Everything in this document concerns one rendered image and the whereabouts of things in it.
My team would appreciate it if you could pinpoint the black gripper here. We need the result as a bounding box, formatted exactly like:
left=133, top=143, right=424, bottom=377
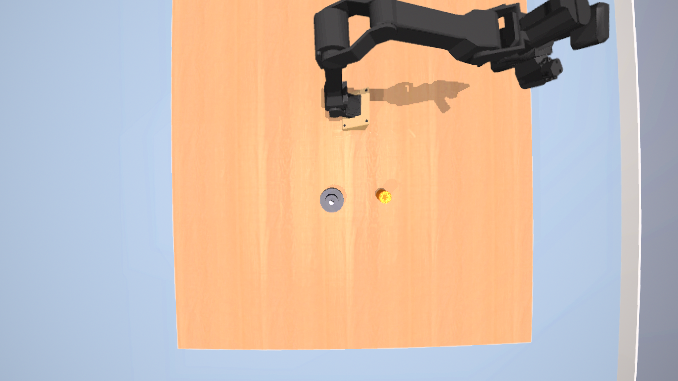
left=490, top=2, right=610, bottom=73

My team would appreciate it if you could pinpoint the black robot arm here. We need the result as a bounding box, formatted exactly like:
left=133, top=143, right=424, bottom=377
left=313, top=0, right=591, bottom=118

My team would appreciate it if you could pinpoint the black round pedestal with silver shaft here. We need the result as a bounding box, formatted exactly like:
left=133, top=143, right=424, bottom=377
left=320, top=188, right=344, bottom=213

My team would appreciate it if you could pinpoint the orange knob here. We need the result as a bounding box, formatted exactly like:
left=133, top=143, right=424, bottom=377
left=376, top=189, right=392, bottom=203

